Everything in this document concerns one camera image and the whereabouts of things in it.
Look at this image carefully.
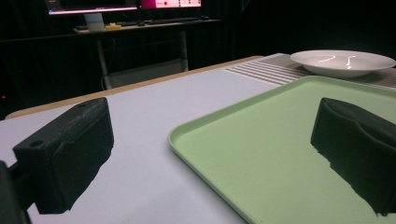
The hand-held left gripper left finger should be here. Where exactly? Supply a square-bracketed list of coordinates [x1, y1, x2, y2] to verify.
[12, 96, 115, 216]

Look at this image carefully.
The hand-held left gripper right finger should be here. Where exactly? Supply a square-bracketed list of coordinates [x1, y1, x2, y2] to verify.
[310, 97, 396, 217]

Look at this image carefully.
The light green plastic tray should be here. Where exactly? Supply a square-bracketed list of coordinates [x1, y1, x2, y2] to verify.
[167, 75, 396, 224]

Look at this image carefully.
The white shallow plate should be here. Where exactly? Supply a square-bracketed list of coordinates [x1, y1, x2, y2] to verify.
[290, 49, 396, 79]

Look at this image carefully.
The grey striped placemat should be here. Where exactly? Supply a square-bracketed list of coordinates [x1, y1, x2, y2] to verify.
[222, 52, 396, 91]

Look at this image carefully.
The background desk with metal legs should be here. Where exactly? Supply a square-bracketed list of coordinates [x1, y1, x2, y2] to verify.
[73, 19, 222, 91]

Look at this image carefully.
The computer monitor with white stand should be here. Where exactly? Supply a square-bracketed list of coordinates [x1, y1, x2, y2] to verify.
[44, 0, 138, 33]

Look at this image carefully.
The black keyboard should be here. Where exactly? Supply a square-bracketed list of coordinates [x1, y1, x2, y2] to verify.
[145, 17, 200, 26]

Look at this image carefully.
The monitor with pink screen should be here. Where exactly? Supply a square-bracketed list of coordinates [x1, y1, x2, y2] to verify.
[139, 0, 203, 9]

